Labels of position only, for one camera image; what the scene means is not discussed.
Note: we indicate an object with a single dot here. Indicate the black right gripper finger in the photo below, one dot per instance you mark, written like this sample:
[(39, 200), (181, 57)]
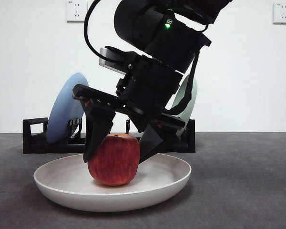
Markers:
[(97, 133), (150, 140)]

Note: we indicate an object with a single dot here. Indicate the red apple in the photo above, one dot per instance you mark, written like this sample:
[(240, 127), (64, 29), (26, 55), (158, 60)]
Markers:
[(114, 159)]

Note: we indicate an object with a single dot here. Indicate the pale yellow plate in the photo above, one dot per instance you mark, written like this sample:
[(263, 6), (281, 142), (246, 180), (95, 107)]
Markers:
[(157, 181)]

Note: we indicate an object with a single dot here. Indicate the pale blue plate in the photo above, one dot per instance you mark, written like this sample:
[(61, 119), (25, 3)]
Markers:
[(62, 112)]

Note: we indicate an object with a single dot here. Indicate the pale green plate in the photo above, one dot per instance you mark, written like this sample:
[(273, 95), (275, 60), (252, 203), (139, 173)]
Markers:
[(193, 102)]

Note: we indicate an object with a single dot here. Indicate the black plate rack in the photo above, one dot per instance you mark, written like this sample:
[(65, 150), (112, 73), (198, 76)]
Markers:
[(33, 143)]

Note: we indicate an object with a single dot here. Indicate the pale grey camera box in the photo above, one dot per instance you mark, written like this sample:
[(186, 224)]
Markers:
[(107, 58)]

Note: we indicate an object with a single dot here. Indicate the white wall socket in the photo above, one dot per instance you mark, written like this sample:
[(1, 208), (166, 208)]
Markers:
[(77, 10), (283, 13)]

